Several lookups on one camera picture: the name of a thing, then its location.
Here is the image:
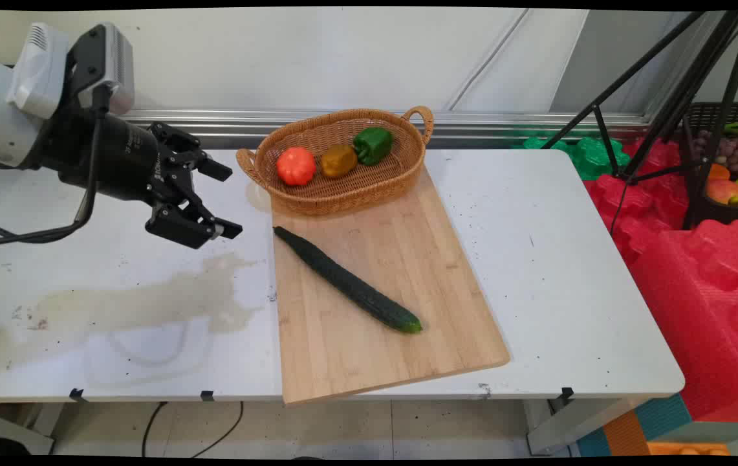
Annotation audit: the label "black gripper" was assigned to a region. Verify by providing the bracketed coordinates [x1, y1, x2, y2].
[38, 109, 244, 250]

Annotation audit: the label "dark green cucumber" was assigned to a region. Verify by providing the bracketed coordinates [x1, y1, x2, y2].
[273, 225, 423, 335]

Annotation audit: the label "yellow-brown toy bell pepper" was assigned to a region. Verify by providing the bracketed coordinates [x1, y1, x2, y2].
[321, 144, 358, 179]

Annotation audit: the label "green toy bell pepper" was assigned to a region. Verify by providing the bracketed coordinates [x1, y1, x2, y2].
[352, 127, 395, 166]

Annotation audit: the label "bamboo cutting board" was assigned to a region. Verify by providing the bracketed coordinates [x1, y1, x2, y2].
[270, 163, 511, 406]

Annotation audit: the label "grey metal table leg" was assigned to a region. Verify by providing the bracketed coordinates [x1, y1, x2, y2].
[0, 404, 57, 456]
[523, 396, 642, 456]

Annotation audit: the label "green foam mat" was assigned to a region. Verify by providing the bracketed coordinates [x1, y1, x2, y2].
[513, 131, 632, 181]

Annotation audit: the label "small red foam mat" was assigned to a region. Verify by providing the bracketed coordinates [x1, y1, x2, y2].
[584, 136, 691, 267]

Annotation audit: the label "blue and orange foam mat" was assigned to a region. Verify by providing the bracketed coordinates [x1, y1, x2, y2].
[576, 393, 693, 458]

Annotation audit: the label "black tripod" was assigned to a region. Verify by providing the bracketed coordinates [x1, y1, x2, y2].
[540, 10, 738, 231]

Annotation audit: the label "black plastic fruit basket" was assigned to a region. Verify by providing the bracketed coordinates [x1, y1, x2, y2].
[680, 102, 738, 228]

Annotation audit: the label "large red foam mat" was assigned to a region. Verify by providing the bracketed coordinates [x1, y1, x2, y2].
[630, 219, 738, 423]

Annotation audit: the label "red-yellow toy mango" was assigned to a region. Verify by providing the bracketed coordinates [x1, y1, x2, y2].
[706, 179, 738, 206]

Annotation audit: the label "purple toy grapes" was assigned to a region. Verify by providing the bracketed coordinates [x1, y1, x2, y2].
[694, 129, 738, 175]

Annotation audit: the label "orange foam piece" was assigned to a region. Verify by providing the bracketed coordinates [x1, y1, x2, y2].
[646, 441, 732, 458]

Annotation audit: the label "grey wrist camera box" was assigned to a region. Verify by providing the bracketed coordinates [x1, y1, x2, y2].
[66, 22, 136, 117]

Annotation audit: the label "oval wicker basket with handles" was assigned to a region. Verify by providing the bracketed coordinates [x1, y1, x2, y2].
[235, 105, 435, 216]

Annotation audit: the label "black floor cable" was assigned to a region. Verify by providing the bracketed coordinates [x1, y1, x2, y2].
[141, 401, 169, 458]
[189, 401, 244, 459]

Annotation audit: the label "aluminium wall rail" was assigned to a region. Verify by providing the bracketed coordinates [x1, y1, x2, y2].
[110, 108, 657, 151]

